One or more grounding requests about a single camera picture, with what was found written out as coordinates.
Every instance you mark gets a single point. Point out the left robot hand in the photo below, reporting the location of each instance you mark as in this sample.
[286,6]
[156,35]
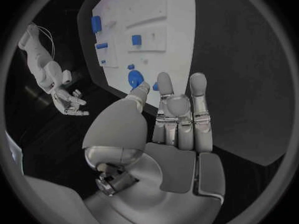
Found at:
[177,168]

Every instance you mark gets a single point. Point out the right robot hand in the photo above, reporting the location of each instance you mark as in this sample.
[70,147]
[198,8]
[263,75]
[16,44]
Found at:
[70,101]

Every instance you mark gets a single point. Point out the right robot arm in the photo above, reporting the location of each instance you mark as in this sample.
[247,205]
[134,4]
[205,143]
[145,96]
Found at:
[38,54]

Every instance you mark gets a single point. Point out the white task board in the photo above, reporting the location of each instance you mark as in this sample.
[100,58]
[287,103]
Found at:
[149,41]

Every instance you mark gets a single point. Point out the blue cylinder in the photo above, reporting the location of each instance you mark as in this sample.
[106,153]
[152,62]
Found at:
[101,45]

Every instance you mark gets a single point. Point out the blue gear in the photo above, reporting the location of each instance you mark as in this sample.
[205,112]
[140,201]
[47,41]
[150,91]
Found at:
[135,78]

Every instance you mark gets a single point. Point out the small blue peg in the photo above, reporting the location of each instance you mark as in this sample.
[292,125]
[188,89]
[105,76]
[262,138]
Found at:
[131,66]

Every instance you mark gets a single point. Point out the large blue block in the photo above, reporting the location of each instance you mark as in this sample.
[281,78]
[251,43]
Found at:
[96,24]

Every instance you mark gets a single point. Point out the blue square block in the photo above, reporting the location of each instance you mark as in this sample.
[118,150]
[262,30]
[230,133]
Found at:
[136,40]

